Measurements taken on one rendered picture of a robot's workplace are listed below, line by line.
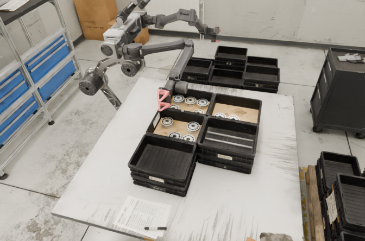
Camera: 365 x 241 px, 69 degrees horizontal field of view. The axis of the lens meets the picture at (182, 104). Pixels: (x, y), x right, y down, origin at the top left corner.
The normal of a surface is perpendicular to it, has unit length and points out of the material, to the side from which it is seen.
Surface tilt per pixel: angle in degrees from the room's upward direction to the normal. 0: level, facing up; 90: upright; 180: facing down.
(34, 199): 0
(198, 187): 0
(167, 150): 0
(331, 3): 90
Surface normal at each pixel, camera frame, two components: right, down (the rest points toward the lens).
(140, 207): -0.04, -0.76
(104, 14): -0.15, 0.66
